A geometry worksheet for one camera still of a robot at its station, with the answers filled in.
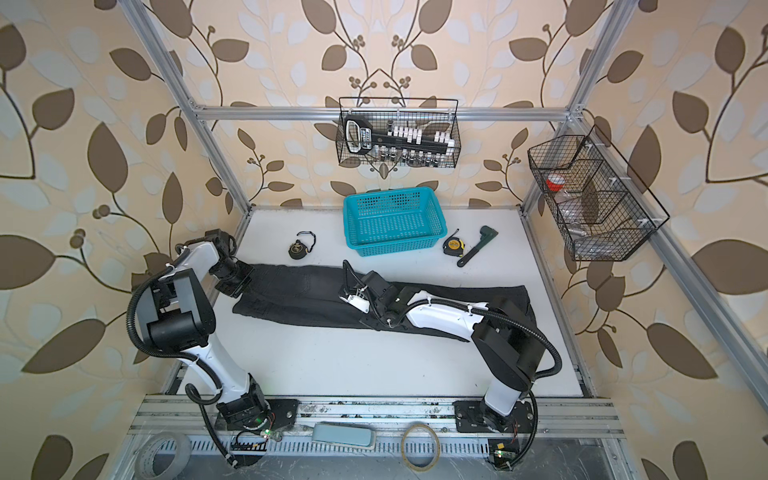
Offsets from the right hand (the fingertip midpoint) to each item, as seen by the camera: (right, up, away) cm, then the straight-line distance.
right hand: (367, 308), depth 86 cm
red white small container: (+52, +36, -6) cm, 64 cm away
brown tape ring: (+18, -26, -19) cm, 37 cm away
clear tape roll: (-49, -29, -19) cm, 60 cm away
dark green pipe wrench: (+43, +22, +25) cm, 54 cm away
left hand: (-37, +7, +6) cm, 38 cm away
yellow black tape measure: (+29, +18, +19) cm, 39 cm away
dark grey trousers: (-17, +3, +10) cm, 20 cm away
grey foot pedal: (-1, -26, -17) cm, 31 cm away
